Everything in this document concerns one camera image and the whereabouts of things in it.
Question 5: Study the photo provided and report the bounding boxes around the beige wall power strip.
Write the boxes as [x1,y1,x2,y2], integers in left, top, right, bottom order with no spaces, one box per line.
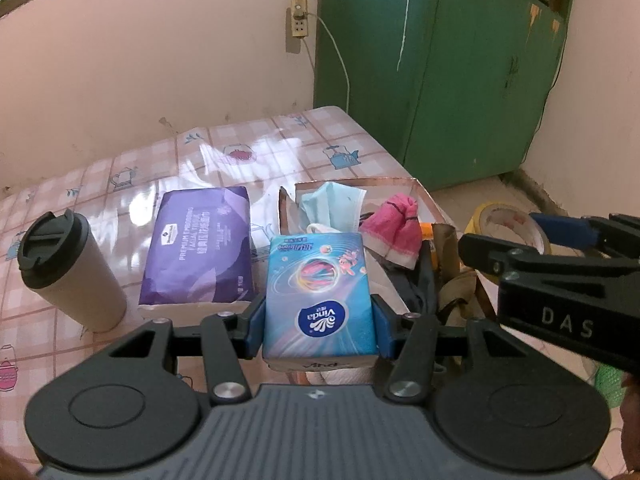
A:
[286,0,311,55]

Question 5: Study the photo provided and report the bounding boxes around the purple tissue pack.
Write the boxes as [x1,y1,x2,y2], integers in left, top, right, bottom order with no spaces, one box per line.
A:
[137,186,252,320]

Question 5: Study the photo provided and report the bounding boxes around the pink sock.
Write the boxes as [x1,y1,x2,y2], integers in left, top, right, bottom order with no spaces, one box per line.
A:
[359,192,422,269]

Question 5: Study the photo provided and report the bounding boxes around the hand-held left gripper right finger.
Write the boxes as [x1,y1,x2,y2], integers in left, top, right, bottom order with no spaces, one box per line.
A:
[371,293,551,406]

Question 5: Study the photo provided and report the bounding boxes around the paper cup with black lid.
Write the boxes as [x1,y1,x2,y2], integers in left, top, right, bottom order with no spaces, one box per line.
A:
[17,210,128,333]

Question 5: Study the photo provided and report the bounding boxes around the green mesh item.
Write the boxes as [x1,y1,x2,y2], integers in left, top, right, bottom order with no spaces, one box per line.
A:
[595,362,626,403]

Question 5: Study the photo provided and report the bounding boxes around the cardboard box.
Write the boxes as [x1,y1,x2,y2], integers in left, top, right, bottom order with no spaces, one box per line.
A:
[277,176,453,321]

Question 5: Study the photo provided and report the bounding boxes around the blue tissue packet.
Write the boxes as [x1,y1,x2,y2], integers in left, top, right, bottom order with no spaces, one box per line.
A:
[262,232,379,373]

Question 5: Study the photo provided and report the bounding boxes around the dark grey sock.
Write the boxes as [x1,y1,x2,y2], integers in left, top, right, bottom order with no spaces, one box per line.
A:
[382,242,441,316]

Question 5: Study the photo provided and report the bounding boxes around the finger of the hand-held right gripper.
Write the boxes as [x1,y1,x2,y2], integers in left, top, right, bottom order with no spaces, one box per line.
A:
[458,232,640,283]
[530,212,640,258]

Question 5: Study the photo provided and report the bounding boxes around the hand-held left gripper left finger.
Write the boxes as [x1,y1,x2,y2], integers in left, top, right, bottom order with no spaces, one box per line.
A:
[100,293,267,406]

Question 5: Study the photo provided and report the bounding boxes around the yellow tape roll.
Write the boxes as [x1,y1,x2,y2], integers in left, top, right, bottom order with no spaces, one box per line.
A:
[462,201,553,258]

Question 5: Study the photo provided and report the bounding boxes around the green wooden cabinet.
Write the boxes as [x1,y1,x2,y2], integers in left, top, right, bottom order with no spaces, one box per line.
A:
[312,0,578,192]

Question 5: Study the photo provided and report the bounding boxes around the white power cable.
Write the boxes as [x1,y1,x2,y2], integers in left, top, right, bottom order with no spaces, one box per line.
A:
[292,0,351,113]

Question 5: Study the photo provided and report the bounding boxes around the blue face mask stack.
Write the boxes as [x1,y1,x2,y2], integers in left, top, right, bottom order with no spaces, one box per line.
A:
[299,182,368,235]

